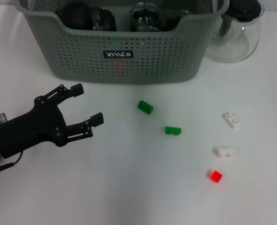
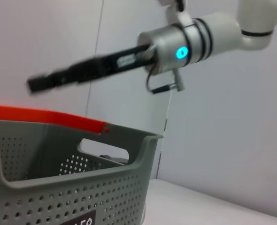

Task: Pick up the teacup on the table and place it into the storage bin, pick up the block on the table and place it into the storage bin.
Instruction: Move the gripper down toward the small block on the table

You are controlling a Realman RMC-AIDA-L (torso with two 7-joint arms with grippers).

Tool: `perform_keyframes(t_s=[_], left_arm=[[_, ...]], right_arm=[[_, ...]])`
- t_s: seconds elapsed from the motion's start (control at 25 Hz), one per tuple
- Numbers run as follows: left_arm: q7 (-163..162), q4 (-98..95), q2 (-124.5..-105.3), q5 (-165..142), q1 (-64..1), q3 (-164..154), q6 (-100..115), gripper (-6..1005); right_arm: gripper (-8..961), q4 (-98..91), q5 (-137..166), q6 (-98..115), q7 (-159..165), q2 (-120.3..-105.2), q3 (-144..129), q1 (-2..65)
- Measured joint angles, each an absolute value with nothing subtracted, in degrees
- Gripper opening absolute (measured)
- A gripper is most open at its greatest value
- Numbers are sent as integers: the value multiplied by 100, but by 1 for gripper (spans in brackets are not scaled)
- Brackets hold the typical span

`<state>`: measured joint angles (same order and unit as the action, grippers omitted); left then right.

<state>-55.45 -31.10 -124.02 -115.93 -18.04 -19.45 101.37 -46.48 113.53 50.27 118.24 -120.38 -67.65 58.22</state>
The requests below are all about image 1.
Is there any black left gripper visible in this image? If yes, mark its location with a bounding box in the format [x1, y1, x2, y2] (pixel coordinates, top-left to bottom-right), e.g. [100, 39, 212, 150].
[0, 83, 105, 159]

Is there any small red square brick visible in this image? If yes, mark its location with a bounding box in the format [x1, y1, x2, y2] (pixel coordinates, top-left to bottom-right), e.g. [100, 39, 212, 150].
[208, 170, 223, 183]

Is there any white two-stud brick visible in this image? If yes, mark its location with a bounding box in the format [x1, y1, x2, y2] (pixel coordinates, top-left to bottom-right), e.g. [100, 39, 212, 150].
[222, 112, 243, 130]

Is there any grey perforated storage bin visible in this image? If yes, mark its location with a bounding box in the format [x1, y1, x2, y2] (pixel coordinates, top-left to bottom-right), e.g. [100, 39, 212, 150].
[13, 0, 230, 85]

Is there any green sloped brick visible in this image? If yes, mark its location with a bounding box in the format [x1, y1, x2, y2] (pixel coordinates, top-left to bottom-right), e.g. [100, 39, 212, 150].
[137, 100, 154, 115]

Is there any dark clay teapot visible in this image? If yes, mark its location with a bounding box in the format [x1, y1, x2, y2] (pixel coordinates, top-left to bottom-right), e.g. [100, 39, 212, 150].
[55, 1, 93, 30]

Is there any green notched brick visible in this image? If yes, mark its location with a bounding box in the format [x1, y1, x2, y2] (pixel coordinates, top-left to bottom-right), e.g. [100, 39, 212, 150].
[164, 126, 182, 136]

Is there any glass teapot black lid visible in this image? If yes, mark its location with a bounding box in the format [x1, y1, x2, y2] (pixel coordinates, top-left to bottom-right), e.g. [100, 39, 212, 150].
[205, 0, 265, 63]

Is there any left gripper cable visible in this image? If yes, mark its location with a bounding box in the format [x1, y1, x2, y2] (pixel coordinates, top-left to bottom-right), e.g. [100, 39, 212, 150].
[0, 151, 24, 172]

